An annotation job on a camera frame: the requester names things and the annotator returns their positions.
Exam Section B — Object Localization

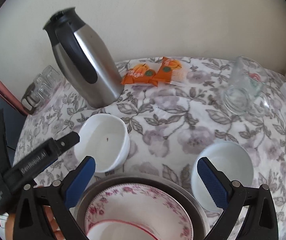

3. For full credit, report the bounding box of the red rimmed white bowl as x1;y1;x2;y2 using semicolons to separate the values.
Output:
86;220;158;240

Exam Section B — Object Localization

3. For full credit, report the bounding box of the steel thermos jug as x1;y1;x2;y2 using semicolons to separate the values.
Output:
43;7;124;108

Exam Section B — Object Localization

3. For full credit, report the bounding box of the light blue white bowl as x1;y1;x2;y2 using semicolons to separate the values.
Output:
191;140;255;213

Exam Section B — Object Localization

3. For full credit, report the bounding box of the deep white bowl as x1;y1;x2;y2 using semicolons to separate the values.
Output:
74;113;131;173

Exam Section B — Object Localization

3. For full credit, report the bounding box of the round metal pan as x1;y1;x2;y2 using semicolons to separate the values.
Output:
72;173;210;239

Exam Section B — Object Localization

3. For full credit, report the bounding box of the orange snack packet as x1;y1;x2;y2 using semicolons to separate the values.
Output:
121;62;160;87
153;57;186;84

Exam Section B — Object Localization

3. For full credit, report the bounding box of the person's left hand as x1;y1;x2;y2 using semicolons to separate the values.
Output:
4;186;64;240

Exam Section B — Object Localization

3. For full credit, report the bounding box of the clear drinking glass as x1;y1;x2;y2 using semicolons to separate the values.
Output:
42;65;62;90
34;74;52;101

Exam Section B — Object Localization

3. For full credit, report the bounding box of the pink floral plate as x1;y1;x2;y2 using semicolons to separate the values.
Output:
84;183;193;239

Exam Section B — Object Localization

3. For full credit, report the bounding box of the pink board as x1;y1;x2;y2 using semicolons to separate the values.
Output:
0;81;28;116

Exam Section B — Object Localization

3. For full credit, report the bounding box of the dark blue cabinet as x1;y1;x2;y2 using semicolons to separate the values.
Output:
0;97;26;164

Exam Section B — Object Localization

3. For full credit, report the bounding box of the floral grey tablecloth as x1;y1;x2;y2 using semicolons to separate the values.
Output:
15;57;286;239

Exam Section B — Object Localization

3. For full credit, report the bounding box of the clear glass mug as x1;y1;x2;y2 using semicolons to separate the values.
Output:
222;56;270;117

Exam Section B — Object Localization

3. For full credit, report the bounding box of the glass teapot black handle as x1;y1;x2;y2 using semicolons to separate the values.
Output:
21;83;41;115

